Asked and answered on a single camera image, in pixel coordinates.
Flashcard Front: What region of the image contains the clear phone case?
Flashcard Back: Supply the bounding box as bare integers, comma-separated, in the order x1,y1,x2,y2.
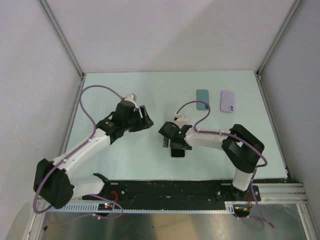
170,147,187,159

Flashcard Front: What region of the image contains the purple phone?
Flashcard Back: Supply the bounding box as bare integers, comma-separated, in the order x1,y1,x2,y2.
220,90,235,113

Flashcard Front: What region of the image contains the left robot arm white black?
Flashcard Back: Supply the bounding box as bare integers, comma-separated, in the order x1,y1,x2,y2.
33,99,154,209

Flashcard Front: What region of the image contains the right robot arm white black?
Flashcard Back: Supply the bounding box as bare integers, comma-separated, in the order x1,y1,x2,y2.
158,121,268,201

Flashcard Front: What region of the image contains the teal phone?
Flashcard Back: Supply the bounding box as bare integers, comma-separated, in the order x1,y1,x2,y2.
196,89,210,111

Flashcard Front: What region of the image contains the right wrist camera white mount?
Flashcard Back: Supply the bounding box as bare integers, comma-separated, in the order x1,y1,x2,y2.
174,113,189,123

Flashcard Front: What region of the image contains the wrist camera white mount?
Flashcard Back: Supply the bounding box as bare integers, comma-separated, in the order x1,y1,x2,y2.
174,113,189,123
122,93,138,109

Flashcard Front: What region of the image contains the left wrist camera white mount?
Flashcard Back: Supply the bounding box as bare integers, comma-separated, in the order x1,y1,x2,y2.
122,93,138,109

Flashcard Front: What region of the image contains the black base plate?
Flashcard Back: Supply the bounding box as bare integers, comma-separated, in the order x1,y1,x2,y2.
98,180,261,210

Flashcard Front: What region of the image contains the white slotted cable duct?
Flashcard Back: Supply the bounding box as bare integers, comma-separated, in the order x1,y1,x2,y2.
47,201,249,214

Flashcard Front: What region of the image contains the left aluminium corner post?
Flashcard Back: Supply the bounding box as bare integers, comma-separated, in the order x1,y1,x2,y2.
37,0,86,81

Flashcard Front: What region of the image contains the aluminium corner post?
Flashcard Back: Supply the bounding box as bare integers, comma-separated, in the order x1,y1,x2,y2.
37,0,86,81
255,0,305,81

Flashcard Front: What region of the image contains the aluminium frame rail front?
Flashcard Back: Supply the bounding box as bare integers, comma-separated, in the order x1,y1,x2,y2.
37,182,307,203

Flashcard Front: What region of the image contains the right aluminium corner post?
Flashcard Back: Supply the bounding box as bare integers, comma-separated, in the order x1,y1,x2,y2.
255,0,305,81

